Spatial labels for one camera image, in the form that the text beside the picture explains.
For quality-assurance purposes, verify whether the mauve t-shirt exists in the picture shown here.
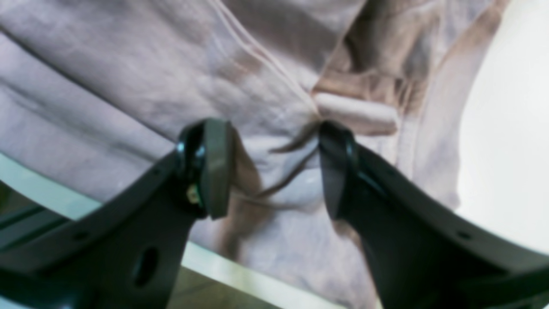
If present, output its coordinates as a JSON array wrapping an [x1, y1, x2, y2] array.
[[1, 0, 509, 309]]

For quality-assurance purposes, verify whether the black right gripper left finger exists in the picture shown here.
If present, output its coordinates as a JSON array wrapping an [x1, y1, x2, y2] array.
[[0, 118, 235, 309]]

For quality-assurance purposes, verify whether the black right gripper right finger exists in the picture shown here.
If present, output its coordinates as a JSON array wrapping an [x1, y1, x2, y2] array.
[[318, 121, 549, 309]]

